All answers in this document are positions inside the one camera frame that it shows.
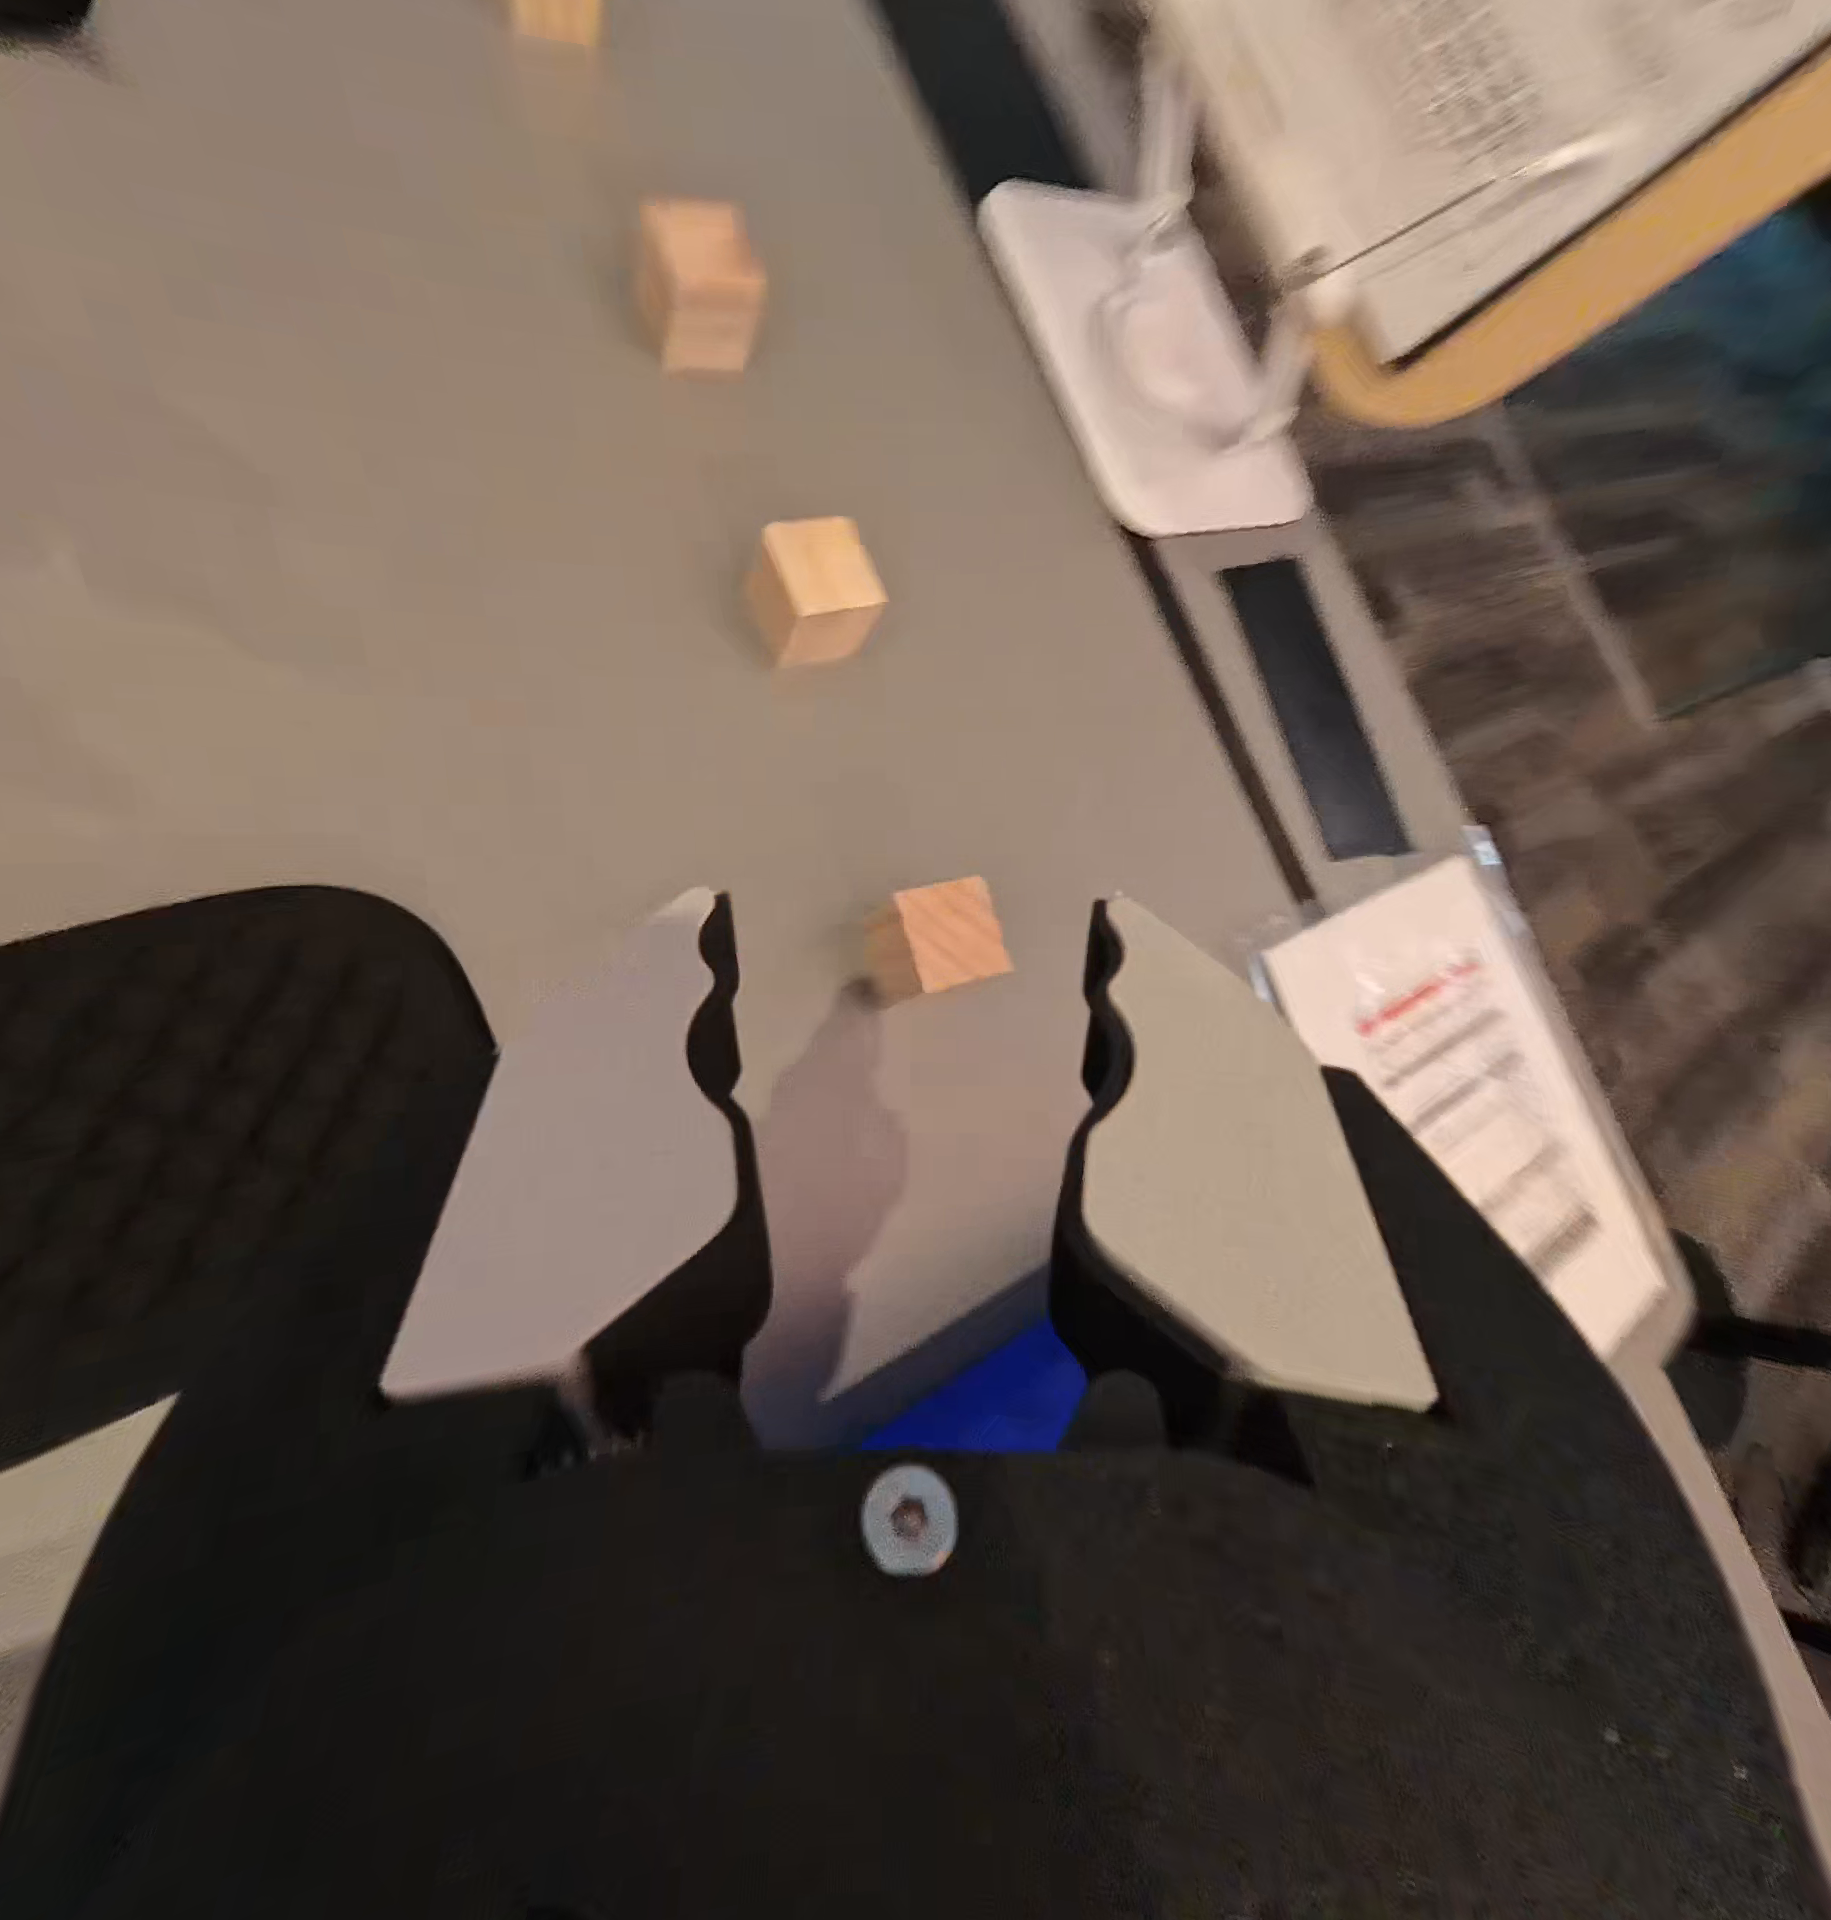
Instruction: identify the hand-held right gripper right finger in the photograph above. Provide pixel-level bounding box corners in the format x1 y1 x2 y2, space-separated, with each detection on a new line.
1047 893 1445 1430

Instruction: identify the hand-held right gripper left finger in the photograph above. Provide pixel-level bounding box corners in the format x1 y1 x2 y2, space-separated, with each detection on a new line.
379 884 777 1420

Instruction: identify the blue plastic bin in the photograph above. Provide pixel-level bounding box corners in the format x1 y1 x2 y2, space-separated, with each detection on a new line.
855 1320 1091 1454

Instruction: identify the acrylic paper sign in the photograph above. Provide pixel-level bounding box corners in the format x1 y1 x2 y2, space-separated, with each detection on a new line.
1247 854 1697 1364

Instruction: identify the printed instruction sheet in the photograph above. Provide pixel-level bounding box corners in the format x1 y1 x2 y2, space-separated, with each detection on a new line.
1169 0 1831 361

